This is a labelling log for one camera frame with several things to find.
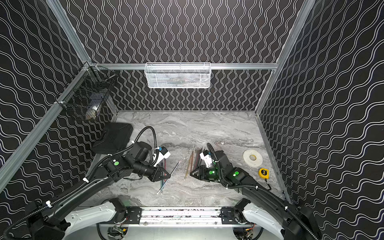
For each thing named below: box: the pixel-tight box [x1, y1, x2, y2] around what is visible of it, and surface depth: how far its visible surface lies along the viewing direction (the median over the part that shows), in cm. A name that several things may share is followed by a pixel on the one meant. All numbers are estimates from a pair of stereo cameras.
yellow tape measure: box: [258, 168, 270, 179], surface depth 89 cm
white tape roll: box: [243, 149, 263, 167], surface depth 97 cm
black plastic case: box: [92, 122, 134, 155], surface depth 102 cm
